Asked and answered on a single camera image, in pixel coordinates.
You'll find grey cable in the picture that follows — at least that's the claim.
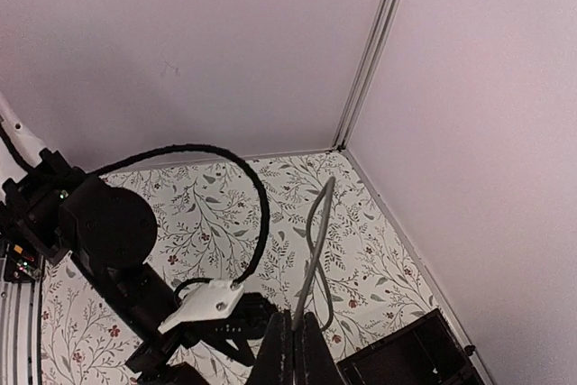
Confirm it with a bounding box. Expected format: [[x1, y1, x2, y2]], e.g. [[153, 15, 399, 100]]
[[291, 176, 337, 332]]

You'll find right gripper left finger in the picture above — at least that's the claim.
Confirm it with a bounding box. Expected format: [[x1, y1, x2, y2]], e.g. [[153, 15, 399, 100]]
[[249, 310, 293, 385]]

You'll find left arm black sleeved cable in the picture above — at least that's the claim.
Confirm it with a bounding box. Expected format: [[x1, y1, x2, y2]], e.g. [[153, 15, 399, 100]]
[[87, 144, 271, 289]]

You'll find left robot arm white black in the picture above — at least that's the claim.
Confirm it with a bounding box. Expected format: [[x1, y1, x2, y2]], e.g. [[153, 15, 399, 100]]
[[1, 103, 275, 384]]

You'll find floral patterned table cloth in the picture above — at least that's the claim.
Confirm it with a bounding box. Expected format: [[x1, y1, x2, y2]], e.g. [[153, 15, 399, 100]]
[[41, 152, 439, 384]]

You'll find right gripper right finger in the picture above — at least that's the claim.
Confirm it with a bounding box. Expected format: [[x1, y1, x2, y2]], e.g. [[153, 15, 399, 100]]
[[293, 312, 343, 385]]

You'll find aluminium front rail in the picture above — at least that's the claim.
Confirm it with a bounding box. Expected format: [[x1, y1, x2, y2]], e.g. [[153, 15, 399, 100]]
[[1, 240, 41, 385]]

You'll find right aluminium frame post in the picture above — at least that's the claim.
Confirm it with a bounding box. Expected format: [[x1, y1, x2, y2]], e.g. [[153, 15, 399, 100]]
[[331, 0, 400, 151]]

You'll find black bin left compartment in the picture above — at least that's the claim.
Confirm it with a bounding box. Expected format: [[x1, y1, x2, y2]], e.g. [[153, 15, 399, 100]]
[[337, 308, 483, 385]]

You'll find left arm base electronics board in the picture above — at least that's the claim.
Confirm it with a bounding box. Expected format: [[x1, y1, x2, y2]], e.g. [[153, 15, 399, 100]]
[[3, 243, 43, 283]]

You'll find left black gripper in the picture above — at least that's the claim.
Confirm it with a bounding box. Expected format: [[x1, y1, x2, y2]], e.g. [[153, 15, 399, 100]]
[[125, 293, 279, 384]]

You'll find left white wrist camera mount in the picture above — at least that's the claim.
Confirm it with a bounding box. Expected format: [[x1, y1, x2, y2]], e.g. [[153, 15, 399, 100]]
[[158, 280, 245, 334]]

